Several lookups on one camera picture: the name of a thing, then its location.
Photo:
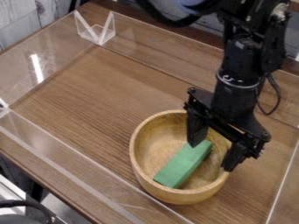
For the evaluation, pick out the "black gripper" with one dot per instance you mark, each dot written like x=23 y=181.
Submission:
x=227 y=112

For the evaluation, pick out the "green rectangular block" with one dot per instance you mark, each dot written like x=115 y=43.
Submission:
x=183 y=164

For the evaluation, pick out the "brown wooden bowl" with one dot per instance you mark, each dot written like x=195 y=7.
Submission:
x=158 y=138

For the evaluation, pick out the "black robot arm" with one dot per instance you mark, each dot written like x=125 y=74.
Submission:
x=254 y=39

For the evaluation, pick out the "clear acrylic tray wall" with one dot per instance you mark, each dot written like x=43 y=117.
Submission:
x=76 y=97

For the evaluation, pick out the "clear acrylic corner bracket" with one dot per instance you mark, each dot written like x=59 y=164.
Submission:
x=99 y=34

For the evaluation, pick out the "black metal mount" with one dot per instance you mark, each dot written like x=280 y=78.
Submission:
x=67 y=215

